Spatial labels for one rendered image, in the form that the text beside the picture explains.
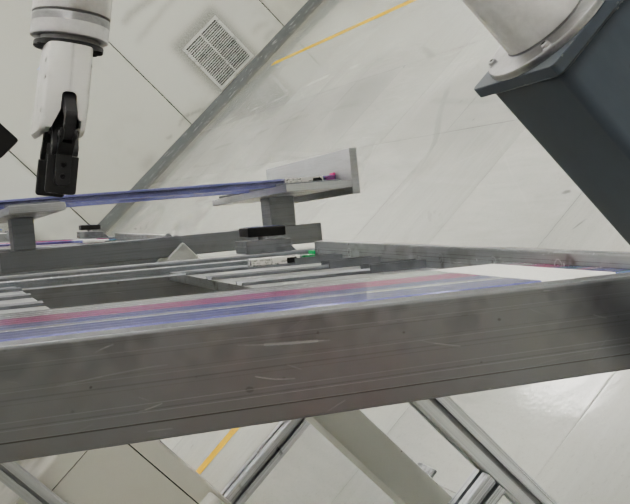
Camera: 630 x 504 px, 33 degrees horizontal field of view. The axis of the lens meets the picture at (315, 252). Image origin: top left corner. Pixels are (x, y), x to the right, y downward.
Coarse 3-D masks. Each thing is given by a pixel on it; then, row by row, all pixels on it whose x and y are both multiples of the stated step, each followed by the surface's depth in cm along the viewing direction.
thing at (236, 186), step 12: (264, 180) 149; (276, 180) 150; (108, 192) 140; (120, 192) 141; (132, 192) 142; (144, 192) 142; (156, 192) 143; (168, 192) 144; (180, 192) 144; (192, 192) 145; (204, 192) 146; (0, 204) 135
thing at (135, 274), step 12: (192, 264) 120; (204, 264) 120; (216, 264) 120; (228, 264) 121; (240, 264) 121; (60, 276) 114; (72, 276) 115; (84, 276) 115; (96, 276) 116; (108, 276) 116; (120, 276) 117; (132, 276) 117; (144, 276) 117; (156, 276) 118; (168, 276) 118; (0, 288) 112; (12, 288) 112; (24, 288) 113; (36, 288) 113
